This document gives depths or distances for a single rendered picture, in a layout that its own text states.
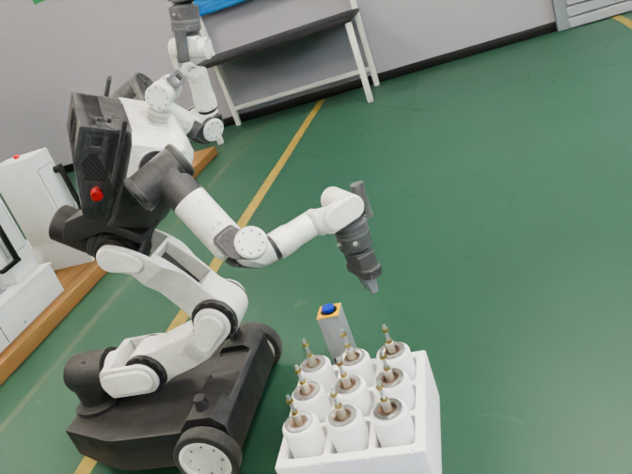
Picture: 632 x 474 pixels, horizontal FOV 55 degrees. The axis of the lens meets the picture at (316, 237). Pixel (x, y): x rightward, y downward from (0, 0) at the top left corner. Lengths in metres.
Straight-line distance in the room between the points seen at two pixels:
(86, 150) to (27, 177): 2.39
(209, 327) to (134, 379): 0.36
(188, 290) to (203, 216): 0.43
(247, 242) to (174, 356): 0.70
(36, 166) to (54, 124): 3.88
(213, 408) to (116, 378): 0.37
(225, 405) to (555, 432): 0.93
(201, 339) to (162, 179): 0.58
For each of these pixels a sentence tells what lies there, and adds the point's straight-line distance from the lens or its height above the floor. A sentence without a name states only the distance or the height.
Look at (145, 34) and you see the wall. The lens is 7.00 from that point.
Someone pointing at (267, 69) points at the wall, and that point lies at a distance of 6.62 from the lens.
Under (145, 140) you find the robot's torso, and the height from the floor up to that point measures 1.01.
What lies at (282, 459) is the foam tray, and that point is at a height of 0.18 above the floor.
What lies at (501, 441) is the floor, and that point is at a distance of 1.79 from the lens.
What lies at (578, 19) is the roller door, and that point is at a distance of 6.34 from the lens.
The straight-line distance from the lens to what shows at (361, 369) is 1.76.
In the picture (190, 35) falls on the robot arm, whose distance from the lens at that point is 1.95.
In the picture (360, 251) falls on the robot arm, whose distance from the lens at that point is 1.57.
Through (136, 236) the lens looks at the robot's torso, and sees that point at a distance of 1.80.
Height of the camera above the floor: 1.26
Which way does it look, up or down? 23 degrees down
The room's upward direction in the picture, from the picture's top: 20 degrees counter-clockwise
